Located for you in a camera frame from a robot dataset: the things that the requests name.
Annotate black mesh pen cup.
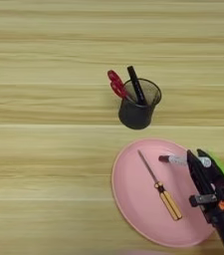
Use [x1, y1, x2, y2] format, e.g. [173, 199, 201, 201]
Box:
[117, 78, 162, 130]

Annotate red handled scissors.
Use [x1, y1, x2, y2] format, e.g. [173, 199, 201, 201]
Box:
[107, 69, 138, 105]

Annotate yellow handled screwdriver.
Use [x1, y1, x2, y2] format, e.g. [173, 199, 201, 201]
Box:
[136, 149, 183, 221]

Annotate black marker pen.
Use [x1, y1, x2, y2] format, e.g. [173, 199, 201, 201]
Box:
[126, 65, 148, 107]

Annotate pink oval plate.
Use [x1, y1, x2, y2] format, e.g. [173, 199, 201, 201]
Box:
[111, 137, 217, 249]

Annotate white marker with grey cap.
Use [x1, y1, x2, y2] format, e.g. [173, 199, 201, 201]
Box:
[158, 153, 213, 168]

